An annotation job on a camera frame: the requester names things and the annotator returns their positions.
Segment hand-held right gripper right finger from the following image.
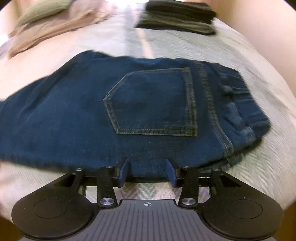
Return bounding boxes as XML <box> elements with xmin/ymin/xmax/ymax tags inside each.
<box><xmin>165</xmin><ymin>158</ymin><xmax>241</xmax><ymax>208</ymax></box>

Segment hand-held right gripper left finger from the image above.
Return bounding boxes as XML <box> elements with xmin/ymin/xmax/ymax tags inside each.
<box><xmin>54</xmin><ymin>158</ymin><xmax>130</xmax><ymax>208</ymax></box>

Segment dark blue denim pants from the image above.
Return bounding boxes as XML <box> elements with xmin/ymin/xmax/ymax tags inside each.
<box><xmin>0</xmin><ymin>51</ymin><xmax>271</xmax><ymax>178</ymax></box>

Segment dark olive folded pants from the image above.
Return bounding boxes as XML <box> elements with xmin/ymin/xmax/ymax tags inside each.
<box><xmin>135</xmin><ymin>13</ymin><xmax>217</xmax><ymax>37</ymax></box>

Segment black folded pants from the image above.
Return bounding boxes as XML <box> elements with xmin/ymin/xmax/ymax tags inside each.
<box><xmin>146</xmin><ymin>0</ymin><xmax>217</xmax><ymax>24</ymax></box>

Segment pale pink textured bedspread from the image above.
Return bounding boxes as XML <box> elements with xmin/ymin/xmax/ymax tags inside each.
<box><xmin>0</xmin><ymin>0</ymin><xmax>296</xmax><ymax>224</ymax></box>

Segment beige brown blanket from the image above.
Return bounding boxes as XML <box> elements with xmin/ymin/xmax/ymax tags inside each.
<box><xmin>8</xmin><ymin>0</ymin><xmax>121</xmax><ymax>59</ymax></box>

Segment olive green folded cloth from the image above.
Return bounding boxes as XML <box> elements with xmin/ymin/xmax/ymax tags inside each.
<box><xmin>17</xmin><ymin>0</ymin><xmax>75</xmax><ymax>26</ymax></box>

